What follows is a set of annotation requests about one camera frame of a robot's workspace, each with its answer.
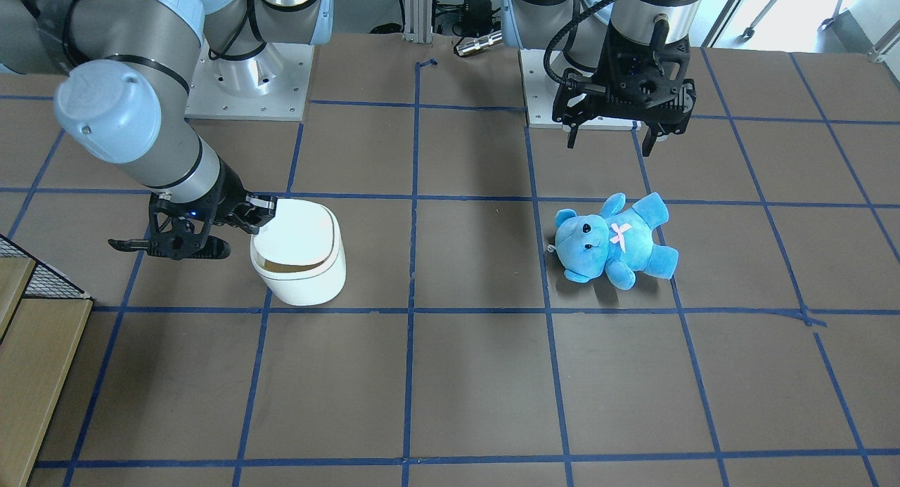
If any white trash can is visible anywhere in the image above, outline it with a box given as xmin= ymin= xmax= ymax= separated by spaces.
xmin=250 ymin=198 xmax=347 ymax=306

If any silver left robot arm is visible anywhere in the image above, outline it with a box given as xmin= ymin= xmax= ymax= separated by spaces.
xmin=499 ymin=0 xmax=702 ymax=156

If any grid-patterned storage box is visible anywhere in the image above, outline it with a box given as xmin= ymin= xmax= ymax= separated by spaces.
xmin=1 ymin=236 xmax=93 ymax=486

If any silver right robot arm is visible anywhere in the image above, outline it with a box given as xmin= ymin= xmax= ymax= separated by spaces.
xmin=2 ymin=0 xmax=333 ymax=260

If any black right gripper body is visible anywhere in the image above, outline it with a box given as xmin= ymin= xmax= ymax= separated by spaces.
xmin=148 ymin=160 xmax=250 ymax=240

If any blue teddy bear plush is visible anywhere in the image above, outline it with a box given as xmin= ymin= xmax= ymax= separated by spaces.
xmin=551 ymin=192 xmax=679 ymax=290

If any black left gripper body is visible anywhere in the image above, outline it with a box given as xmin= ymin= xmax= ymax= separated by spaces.
xmin=552 ymin=24 xmax=697 ymax=129

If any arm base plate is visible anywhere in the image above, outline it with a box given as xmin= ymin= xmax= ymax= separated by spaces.
xmin=184 ymin=43 xmax=316 ymax=122
xmin=519 ymin=48 xmax=641 ymax=131

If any aluminium frame post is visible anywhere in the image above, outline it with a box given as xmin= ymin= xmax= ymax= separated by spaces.
xmin=399 ymin=0 xmax=437 ymax=45

